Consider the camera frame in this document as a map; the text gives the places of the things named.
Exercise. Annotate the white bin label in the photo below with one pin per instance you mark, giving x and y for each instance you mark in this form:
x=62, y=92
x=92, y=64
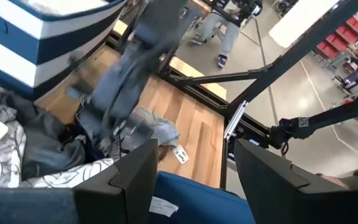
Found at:
x=163, y=206

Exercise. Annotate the black metal table frame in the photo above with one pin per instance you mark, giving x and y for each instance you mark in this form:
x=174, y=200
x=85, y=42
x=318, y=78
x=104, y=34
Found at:
x=291, y=53

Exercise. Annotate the white paper tag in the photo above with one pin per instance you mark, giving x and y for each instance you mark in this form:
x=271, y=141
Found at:
x=181, y=154

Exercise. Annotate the silver metal bracket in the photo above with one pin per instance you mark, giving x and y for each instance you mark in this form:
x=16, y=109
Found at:
x=236, y=119

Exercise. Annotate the white grey patterned garment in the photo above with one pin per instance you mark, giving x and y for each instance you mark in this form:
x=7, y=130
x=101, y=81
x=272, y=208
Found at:
x=5, y=149

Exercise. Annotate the white table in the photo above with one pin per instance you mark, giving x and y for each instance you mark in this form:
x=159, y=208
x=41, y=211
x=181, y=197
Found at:
x=300, y=21

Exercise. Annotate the person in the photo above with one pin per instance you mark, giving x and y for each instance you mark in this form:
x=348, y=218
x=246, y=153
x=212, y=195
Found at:
x=228, y=34

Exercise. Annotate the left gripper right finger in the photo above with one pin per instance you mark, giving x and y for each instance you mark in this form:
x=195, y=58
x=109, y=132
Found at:
x=291, y=199

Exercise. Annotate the red storage shelf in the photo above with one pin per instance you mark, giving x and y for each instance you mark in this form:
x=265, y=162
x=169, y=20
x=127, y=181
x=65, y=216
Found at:
x=340, y=37

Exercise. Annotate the navy white striped fabric bin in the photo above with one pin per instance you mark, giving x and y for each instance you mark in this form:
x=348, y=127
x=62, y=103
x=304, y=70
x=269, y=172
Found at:
x=42, y=37

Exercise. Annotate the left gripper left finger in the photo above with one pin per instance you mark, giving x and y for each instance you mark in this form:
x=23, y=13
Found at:
x=129, y=186

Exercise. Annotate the plain navy fabric bin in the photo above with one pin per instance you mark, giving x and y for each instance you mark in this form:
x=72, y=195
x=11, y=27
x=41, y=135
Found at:
x=197, y=202

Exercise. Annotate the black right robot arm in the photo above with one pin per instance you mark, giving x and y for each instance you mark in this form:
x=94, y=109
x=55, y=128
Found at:
x=120, y=90

